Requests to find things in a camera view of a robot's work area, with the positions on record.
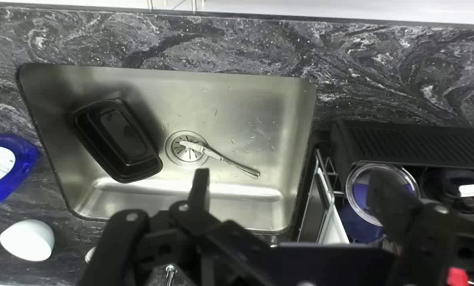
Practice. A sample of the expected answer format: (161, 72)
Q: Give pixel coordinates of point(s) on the stainless steel sink basin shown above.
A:
(237, 112)

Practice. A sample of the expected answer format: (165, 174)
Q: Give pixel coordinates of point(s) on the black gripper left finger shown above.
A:
(200, 188)

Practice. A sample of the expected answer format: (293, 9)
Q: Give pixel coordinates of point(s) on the small white bowl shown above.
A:
(27, 241)

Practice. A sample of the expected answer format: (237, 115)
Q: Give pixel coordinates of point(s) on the blue dish soap bottle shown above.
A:
(0, 167)

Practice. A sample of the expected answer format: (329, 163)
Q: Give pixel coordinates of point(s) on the round metal sink drain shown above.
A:
(181, 153)

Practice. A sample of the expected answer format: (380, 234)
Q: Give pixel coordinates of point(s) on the black plastic food tray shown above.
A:
(118, 140)

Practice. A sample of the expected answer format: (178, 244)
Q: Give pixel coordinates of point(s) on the clear glass with blue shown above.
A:
(356, 185)

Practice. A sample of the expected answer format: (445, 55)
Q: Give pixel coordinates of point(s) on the red plastic cup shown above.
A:
(457, 277)

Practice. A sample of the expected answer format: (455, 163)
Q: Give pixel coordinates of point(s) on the metal spoon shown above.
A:
(226, 159)

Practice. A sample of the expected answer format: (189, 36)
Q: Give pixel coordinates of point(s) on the black dish rack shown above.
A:
(406, 144)

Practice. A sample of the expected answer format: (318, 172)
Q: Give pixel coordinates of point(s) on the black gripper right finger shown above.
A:
(396, 204)

